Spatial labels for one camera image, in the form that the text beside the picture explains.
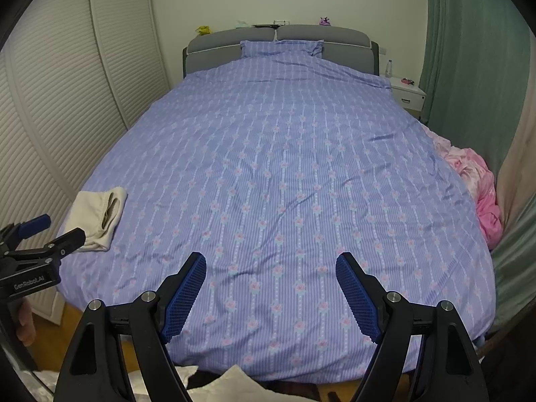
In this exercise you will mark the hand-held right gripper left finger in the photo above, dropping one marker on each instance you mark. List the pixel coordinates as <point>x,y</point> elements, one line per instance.
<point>186,293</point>

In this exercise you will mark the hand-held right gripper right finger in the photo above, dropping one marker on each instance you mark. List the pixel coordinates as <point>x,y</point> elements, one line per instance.
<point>355,293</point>

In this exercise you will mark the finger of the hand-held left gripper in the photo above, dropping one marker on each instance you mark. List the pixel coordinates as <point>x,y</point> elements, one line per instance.
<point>67,240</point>
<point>35,224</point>

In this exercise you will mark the cream pants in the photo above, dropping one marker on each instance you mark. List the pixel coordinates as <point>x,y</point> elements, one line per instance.
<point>94,213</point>

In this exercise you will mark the person's left hand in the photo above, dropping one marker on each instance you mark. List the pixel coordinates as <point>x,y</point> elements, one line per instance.
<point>27,326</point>

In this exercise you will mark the white louvered wardrobe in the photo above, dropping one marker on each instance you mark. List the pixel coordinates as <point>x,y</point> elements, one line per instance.
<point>63,92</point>

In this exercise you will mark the purple floral duvet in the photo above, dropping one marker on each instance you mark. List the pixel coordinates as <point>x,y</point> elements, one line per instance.
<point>272,155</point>

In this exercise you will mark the pink blanket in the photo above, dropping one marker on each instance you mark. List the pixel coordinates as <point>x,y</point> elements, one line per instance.
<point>477,184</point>

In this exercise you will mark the white nightstand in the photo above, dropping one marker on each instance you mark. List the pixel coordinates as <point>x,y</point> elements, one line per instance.
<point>408,94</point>

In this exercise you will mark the beige curtain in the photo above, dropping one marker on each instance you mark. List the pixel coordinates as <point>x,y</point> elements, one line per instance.
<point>519,155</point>

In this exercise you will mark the small red item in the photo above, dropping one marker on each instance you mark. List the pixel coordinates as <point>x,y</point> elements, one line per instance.
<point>407,80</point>

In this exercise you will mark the clear plastic bottle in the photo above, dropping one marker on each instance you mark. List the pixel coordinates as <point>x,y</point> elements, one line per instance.
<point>389,69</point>

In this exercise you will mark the grey bed headboard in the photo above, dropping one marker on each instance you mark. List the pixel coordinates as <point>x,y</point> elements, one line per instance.
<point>217,44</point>

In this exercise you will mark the yellow plush toy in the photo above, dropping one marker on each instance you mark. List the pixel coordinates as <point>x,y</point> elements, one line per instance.
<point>203,30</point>

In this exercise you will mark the purple floral pillow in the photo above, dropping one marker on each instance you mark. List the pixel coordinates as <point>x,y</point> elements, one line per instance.
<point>280,47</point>

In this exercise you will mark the purple toy figure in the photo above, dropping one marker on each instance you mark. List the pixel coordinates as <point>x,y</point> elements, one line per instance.
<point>324,21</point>

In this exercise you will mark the flat black tray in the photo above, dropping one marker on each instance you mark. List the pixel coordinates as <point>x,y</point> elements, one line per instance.
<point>264,25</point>

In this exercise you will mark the small clear box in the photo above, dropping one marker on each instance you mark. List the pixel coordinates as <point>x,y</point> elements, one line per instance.
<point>282,22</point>

